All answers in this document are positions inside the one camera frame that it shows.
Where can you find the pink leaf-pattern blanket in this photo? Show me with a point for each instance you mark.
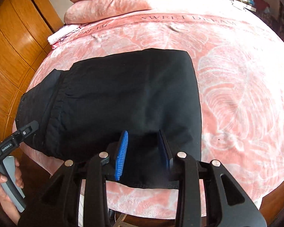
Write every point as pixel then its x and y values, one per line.
pixel 239 65

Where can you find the white pink folded towel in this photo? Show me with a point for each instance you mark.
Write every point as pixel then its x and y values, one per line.
pixel 63 32

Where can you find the lower pink pillow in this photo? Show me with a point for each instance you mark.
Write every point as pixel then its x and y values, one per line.
pixel 87 11

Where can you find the wooden wardrobe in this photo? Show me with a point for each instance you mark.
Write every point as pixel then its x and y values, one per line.
pixel 25 26

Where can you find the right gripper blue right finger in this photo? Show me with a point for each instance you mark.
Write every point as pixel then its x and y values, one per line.
pixel 165 151

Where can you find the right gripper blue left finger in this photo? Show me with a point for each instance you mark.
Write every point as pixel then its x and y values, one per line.
pixel 120 154

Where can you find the black padded pants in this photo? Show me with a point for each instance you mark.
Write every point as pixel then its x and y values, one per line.
pixel 84 109

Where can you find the person's left hand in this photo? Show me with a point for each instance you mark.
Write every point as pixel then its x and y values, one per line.
pixel 6 203

